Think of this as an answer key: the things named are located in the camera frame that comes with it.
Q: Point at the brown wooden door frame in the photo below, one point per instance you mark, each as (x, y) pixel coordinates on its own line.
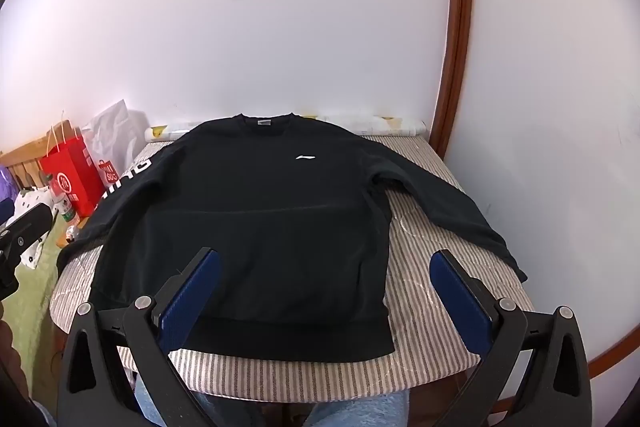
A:
(456, 32)

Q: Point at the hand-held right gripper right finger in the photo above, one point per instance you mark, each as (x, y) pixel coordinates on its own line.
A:
(457, 297)

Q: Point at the striped mattress pad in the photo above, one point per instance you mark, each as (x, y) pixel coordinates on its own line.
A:
(430, 232)

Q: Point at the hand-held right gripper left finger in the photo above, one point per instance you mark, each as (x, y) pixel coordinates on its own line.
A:
(192, 297)

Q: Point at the black sweatshirt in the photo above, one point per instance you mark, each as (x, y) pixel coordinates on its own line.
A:
(260, 207)

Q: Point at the purple cloth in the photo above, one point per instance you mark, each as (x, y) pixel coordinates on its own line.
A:
(6, 182)

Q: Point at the person's blue jeans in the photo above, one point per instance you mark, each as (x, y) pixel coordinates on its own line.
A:
(350, 412)

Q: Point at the red paper bag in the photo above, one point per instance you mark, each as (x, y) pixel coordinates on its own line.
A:
(70, 177)

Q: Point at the green blanket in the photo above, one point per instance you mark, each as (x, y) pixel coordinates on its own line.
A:
(35, 302)

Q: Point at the white polka dot cloth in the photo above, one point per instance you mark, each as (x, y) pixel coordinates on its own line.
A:
(30, 199)

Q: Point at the wooden headboard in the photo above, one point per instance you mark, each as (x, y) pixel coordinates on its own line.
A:
(25, 157)

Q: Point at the green label plastic bottle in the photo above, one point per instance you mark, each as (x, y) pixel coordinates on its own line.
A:
(65, 207)

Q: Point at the brown wooden trim strip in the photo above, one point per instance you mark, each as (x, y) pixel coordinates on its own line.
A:
(617, 307)

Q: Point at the white plastic bag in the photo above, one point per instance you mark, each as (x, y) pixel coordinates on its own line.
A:
(115, 127)

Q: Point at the rolled fruit print sheet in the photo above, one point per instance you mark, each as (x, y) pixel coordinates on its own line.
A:
(395, 125)

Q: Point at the person's left forearm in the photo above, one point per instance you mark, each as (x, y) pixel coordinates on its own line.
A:
(12, 357)

